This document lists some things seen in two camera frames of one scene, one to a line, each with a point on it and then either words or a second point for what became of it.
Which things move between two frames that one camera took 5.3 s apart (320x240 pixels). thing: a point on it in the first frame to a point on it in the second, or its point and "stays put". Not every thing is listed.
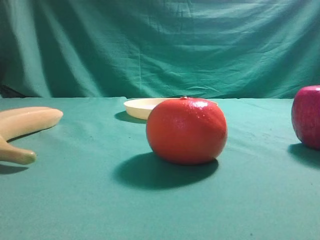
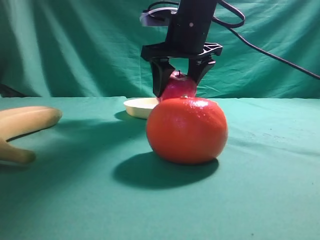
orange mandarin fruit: (186, 130) stays put
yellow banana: (20, 121) stays put
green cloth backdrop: (158, 49) stays put
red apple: (305, 114) to (179, 85)
